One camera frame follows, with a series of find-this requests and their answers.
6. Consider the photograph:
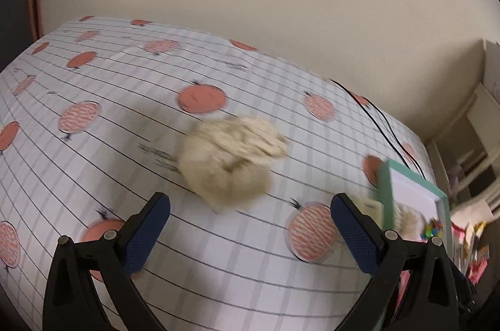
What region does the clutter of stationery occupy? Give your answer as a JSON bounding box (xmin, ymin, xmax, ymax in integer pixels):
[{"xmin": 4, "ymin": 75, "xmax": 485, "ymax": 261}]
[{"xmin": 451, "ymin": 222, "xmax": 490, "ymax": 285}]

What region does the teal-rimmed white tray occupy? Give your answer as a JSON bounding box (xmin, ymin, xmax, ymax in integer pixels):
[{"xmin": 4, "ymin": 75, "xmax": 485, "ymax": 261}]
[{"xmin": 368, "ymin": 159, "xmax": 454, "ymax": 331}]

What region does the white printed paper bag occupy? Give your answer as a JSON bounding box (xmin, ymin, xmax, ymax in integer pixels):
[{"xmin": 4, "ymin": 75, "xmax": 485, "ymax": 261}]
[{"xmin": 482, "ymin": 40, "xmax": 500, "ymax": 103}]

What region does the white checked pomegranate tablecloth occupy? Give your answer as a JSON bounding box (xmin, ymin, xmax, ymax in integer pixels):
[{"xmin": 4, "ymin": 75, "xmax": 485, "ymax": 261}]
[{"xmin": 1, "ymin": 16, "xmax": 434, "ymax": 330}]

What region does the white wooden chair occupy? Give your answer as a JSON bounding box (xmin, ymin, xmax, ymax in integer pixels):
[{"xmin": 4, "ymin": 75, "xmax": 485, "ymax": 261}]
[{"xmin": 451, "ymin": 178, "xmax": 500, "ymax": 228}]

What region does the cream plastic hair claw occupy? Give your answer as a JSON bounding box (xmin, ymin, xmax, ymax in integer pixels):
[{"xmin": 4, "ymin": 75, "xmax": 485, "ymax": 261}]
[{"xmin": 351, "ymin": 196, "xmax": 384, "ymax": 228}]

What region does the cream pleated fan ornament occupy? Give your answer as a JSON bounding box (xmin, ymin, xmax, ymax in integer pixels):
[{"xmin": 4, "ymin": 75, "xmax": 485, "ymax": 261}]
[{"xmin": 393, "ymin": 203, "xmax": 426, "ymax": 241}]

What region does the black cable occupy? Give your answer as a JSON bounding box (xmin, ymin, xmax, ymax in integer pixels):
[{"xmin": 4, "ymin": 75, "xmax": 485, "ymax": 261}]
[{"xmin": 329, "ymin": 78, "xmax": 427, "ymax": 175}]

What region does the white wooden shelf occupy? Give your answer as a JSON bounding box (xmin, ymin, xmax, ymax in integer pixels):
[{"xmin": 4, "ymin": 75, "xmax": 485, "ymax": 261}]
[{"xmin": 426, "ymin": 83, "xmax": 499, "ymax": 204}]

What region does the cream crocheted cloth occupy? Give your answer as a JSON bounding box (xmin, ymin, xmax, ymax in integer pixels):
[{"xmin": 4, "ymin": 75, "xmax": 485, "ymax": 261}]
[{"xmin": 176, "ymin": 117, "xmax": 288, "ymax": 213}]

